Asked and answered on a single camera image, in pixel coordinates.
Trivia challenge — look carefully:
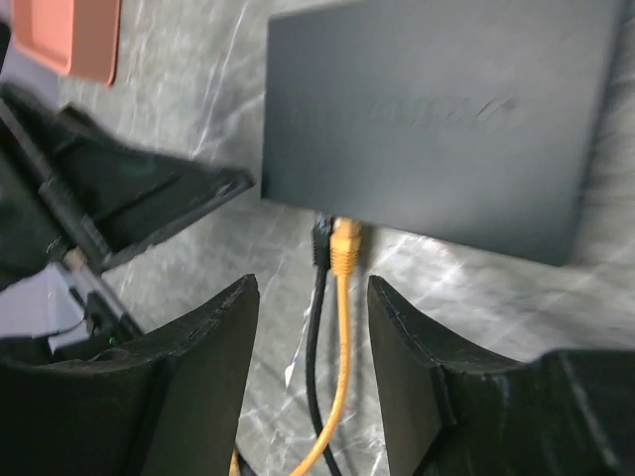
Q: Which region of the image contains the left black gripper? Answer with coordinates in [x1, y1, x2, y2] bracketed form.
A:
[1, 78, 254, 364]

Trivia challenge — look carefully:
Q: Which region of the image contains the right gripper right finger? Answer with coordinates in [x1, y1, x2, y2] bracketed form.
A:
[367, 276, 634, 475]

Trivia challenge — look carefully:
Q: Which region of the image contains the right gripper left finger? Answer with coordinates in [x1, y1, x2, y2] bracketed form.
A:
[1, 275, 260, 475]

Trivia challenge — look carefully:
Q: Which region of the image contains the black ethernet cable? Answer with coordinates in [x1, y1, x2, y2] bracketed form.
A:
[305, 210, 348, 476]

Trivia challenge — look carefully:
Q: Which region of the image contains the black network switch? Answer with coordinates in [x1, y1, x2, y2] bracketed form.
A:
[261, 0, 627, 266]

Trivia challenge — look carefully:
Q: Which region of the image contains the pink rectangular tray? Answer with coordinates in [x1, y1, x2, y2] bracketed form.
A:
[11, 0, 121, 85]

